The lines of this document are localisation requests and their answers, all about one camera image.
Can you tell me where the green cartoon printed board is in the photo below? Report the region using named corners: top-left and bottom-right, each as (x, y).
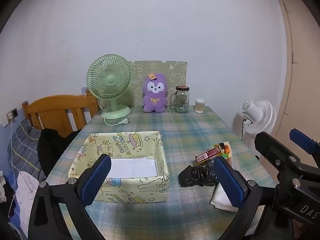
top-left (130, 60), bottom-right (188, 107)

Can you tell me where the white crumpled cloth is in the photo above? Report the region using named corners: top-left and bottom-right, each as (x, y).
top-left (0, 171), bottom-right (8, 203)

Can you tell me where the white bed cloth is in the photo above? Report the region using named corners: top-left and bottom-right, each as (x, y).
top-left (15, 171), bottom-right (47, 233)

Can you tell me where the black plastic bag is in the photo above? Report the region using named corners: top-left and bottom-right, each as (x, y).
top-left (178, 164), bottom-right (218, 187)

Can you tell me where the beige door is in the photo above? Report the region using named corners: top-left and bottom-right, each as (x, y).
top-left (271, 0), bottom-right (320, 150)

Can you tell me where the cotton swab container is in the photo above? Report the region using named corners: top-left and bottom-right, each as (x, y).
top-left (194, 98), bottom-right (206, 114)

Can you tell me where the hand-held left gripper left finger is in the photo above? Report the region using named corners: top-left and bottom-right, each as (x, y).
top-left (28, 153), bottom-right (112, 240)

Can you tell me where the blue plaid pillow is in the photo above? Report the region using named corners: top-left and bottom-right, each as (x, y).
top-left (7, 119), bottom-right (47, 178)

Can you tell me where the clear zip bag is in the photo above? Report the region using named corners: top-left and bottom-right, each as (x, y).
top-left (229, 155), bottom-right (244, 174)

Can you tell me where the plaid tablecloth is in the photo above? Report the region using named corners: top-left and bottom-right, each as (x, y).
top-left (46, 105), bottom-right (283, 240)

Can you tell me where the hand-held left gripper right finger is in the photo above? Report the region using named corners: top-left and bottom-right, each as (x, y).
top-left (212, 156), bottom-right (277, 240)

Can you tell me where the green fan power cord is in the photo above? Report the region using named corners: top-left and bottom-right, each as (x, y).
top-left (104, 110), bottom-right (131, 126)

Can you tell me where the purple plush toy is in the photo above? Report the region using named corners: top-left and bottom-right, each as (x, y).
top-left (142, 73), bottom-right (168, 113)

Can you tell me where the yellow cartoon printed storage box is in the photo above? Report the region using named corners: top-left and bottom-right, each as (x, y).
top-left (68, 131), bottom-right (170, 203)

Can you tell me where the thin white cable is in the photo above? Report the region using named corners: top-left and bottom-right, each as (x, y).
top-left (7, 119), bottom-right (28, 215)

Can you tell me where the black garment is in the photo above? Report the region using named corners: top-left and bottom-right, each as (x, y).
top-left (37, 128), bottom-right (80, 178)

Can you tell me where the red snack packet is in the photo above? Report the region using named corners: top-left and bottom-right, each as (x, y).
top-left (195, 147), bottom-right (222, 165)

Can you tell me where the glass jar mug with lid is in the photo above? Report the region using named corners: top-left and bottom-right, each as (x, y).
top-left (169, 86), bottom-right (190, 113)

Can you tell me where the green desk fan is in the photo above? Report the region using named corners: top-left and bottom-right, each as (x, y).
top-left (87, 54), bottom-right (132, 119)

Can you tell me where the white standing fan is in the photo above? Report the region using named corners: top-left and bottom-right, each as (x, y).
top-left (240, 100), bottom-right (277, 140)

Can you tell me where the wooden bed headboard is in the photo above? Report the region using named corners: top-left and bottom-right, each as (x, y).
top-left (22, 89), bottom-right (99, 138)

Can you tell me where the black fan cable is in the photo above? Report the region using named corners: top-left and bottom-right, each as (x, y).
top-left (240, 119), bottom-right (250, 140)

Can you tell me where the blue bed sheet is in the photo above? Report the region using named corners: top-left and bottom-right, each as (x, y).
top-left (7, 170), bottom-right (33, 240)

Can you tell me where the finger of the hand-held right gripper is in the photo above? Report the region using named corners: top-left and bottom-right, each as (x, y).
top-left (289, 129), bottom-right (320, 168)
top-left (254, 131), bottom-right (304, 181)

